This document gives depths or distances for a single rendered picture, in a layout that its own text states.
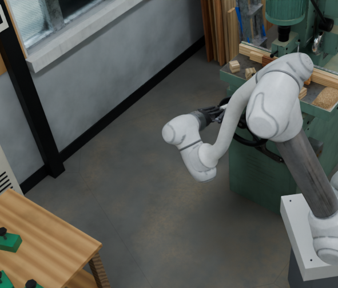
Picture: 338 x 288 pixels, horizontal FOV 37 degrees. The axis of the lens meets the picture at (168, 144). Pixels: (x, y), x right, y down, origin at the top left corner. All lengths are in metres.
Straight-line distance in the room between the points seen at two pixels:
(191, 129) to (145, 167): 1.38
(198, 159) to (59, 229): 0.83
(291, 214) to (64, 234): 1.05
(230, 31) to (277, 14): 1.66
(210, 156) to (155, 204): 1.22
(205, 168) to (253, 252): 1.00
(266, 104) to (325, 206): 0.48
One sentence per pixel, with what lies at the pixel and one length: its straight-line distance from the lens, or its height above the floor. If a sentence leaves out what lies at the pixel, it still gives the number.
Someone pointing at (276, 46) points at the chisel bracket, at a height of 1.06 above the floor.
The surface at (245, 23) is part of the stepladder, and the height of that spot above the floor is 0.69.
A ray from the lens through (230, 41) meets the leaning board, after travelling 4.03.
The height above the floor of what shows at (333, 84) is 0.93.
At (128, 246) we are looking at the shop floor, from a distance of 3.01.
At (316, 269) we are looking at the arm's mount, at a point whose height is 0.67.
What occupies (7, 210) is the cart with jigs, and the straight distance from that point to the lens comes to 2.68.
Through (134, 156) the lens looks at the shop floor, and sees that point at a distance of 3.48.
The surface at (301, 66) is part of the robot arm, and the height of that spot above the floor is 1.47.
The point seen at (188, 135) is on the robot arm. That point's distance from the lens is 2.04.
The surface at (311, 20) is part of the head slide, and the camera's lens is 2.55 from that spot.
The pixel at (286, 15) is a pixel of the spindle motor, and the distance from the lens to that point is 2.34.
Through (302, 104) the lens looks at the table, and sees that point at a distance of 2.43.
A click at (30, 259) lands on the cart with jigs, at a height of 0.53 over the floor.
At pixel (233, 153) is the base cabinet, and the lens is 2.94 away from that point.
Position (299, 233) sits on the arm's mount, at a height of 0.70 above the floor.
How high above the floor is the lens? 2.44
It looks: 44 degrees down
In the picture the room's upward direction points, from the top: 8 degrees counter-clockwise
